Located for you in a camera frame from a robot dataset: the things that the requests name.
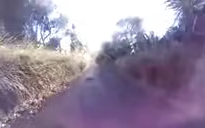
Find dark asphalt path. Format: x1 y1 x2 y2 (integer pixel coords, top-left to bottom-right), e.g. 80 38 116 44
9 61 205 128

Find dark bushes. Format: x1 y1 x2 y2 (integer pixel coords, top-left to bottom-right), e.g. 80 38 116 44
94 16 205 101

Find row of trees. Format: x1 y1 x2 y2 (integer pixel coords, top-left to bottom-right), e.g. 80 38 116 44
0 0 89 54

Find dry grass bank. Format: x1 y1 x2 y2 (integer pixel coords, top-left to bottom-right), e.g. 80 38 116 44
0 46 91 128

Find palm tree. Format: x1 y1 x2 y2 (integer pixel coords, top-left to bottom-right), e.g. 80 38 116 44
164 0 205 38

